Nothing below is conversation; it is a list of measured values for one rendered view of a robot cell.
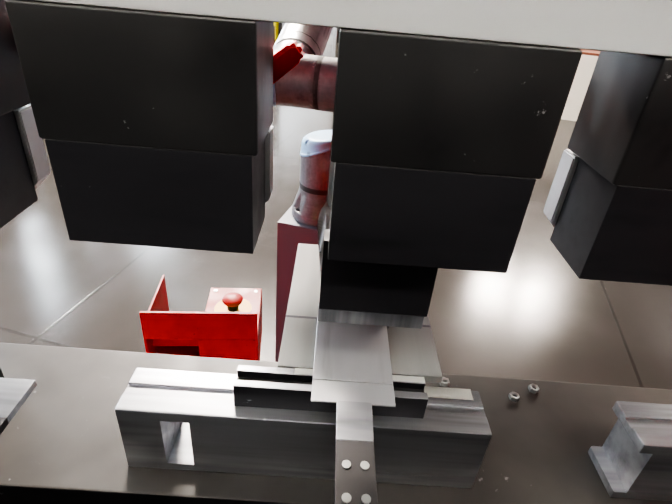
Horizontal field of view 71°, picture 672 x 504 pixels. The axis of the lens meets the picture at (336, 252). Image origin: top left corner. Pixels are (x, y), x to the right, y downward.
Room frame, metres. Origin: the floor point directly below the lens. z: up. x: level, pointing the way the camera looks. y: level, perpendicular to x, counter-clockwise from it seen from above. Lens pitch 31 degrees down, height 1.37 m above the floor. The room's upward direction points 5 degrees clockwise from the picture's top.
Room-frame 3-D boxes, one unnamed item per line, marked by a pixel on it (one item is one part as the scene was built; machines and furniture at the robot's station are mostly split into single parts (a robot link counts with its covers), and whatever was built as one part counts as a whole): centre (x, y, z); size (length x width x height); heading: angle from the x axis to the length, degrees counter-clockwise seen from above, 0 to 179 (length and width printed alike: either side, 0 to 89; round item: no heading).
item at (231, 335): (0.71, 0.24, 0.75); 0.20 x 0.16 x 0.18; 97
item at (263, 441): (0.35, 0.02, 0.92); 0.39 x 0.06 x 0.10; 92
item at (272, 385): (0.35, -0.01, 0.98); 0.20 x 0.03 x 0.03; 92
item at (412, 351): (0.50, -0.03, 1.00); 0.26 x 0.18 x 0.01; 2
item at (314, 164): (1.18, 0.05, 0.94); 0.13 x 0.12 x 0.14; 84
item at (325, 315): (0.35, -0.04, 1.13); 0.10 x 0.02 x 0.10; 92
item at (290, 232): (1.18, 0.06, 0.39); 0.18 x 0.18 x 0.78; 77
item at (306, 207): (1.18, 0.06, 0.82); 0.15 x 0.15 x 0.10
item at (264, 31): (0.35, 0.14, 1.26); 0.15 x 0.09 x 0.17; 92
